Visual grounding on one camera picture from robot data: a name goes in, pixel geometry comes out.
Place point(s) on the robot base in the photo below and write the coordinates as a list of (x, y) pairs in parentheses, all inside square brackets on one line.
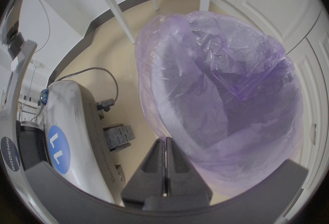
[(66, 115)]

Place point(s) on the white trash bin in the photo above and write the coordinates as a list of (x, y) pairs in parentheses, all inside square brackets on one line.
[(180, 84)]

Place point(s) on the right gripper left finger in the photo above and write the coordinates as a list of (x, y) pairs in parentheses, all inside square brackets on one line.
[(146, 179)]

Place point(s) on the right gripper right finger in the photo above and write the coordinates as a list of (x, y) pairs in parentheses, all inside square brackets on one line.
[(185, 184)]

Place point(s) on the purple plastic bag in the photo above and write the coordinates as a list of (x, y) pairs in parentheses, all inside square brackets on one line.
[(218, 63)]

